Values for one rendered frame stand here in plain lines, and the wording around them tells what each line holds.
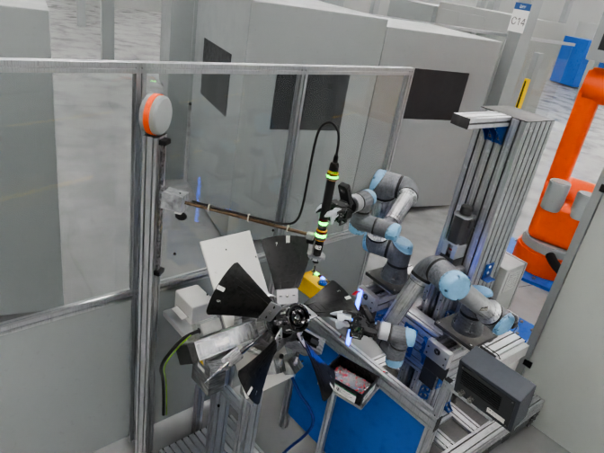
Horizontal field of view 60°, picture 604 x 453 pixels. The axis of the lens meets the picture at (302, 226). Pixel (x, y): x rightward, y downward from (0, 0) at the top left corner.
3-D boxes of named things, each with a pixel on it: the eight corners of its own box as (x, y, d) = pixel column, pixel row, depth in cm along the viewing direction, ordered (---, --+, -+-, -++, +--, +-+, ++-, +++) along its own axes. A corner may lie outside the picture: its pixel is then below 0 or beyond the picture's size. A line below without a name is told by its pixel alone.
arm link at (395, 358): (392, 351, 232) (397, 332, 227) (405, 368, 223) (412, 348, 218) (377, 354, 229) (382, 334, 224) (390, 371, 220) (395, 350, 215)
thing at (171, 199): (157, 208, 214) (158, 190, 211) (165, 202, 221) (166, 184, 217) (181, 215, 213) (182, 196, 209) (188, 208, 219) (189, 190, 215)
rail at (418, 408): (297, 320, 282) (300, 308, 279) (304, 318, 285) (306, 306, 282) (432, 432, 225) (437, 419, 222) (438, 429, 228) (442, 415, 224)
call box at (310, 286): (296, 290, 274) (299, 273, 269) (310, 286, 280) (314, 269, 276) (316, 306, 264) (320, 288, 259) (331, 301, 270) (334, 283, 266)
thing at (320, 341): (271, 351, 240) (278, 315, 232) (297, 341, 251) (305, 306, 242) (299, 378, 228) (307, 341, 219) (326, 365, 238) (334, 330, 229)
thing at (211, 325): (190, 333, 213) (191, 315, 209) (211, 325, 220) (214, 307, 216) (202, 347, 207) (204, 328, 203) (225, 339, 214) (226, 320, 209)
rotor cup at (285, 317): (260, 315, 214) (278, 312, 204) (283, 297, 223) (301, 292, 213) (279, 345, 216) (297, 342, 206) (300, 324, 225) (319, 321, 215)
